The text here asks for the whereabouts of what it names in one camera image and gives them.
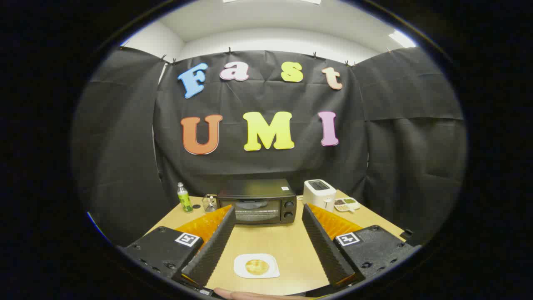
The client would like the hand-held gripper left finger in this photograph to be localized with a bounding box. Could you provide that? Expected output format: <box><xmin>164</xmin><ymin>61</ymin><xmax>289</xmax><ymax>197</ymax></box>
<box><xmin>119</xmin><ymin>204</ymin><xmax>237</xmax><ymax>290</ymax></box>

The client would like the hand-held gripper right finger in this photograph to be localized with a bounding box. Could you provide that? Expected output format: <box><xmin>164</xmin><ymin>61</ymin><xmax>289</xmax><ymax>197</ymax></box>
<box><xmin>301</xmin><ymin>203</ymin><xmax>421</xmax><ymax>288</ymax></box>

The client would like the white square plate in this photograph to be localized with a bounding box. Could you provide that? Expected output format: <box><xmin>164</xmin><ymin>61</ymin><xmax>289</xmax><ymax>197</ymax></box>
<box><xmin>233</xmin><ymin>253</ymin><xmax>280</xmax><ymax>279</ymax></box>

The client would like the round golden bread bun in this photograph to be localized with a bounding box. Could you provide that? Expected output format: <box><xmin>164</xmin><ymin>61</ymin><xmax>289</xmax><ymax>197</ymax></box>
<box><xmin>245</xmin><ymin>259</ymin><xmax>270</xmax><ymax>276</ymax></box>

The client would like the black toaster oven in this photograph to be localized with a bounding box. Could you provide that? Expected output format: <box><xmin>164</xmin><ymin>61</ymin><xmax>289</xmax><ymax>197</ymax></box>
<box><xmin>217</xmin><ymin>179</ymin><xmax>297</xmax><ymax>225</ymax></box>

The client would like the white pop-up toaster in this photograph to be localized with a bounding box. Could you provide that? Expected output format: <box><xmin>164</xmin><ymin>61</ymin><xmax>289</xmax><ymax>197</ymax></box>
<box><xmin>303</xmin><ymin>179</ymin><xmax>337</xmax><ymax>212</ymax></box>

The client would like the white divided snack dish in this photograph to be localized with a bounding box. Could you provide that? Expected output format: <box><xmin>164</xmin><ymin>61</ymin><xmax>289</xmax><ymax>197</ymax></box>
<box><xmin>333</xmin><ymin>197</ymin><xmax>361</xmax><ymax>213</ymax></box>

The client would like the green label drink bottle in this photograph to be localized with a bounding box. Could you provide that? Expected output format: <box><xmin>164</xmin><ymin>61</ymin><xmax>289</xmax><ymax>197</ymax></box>
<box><xmin>177</xmin><ymin>182</ymin><xmax>194</xmax><ymax>213</ymax></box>

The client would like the black backdrop cloth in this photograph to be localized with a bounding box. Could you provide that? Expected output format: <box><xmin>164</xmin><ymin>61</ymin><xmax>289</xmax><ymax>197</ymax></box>
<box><xmin>71</xmin><ymin>46</ymin><xmax>469</xmax><ymax>246</ymax></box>

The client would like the ceiling light panel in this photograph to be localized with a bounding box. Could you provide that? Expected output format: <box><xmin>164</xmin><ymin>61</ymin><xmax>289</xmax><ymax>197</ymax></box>
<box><xmin>388</xmin><ymin>29</ymin><xmax>418</xmax><ymax>49</ymax></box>

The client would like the small wire rack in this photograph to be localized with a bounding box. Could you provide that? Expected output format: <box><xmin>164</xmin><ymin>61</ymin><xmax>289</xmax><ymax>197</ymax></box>
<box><xmin>202</xmin><ymin>194</ymin><xmax>219</xmax><ymax>213</ymax></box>

